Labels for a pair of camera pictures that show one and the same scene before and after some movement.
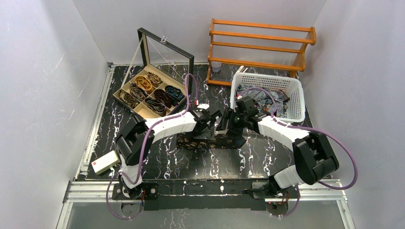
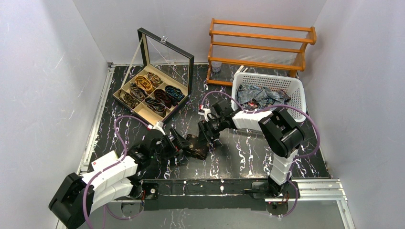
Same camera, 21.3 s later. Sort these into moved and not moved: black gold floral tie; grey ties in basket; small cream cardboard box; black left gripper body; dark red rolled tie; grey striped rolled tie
Moved: black left gripper body; black gold floral tie
Not moved: dark red rolled tie; small cream cardboard box; grey striped rolled tie; grey ties in basket
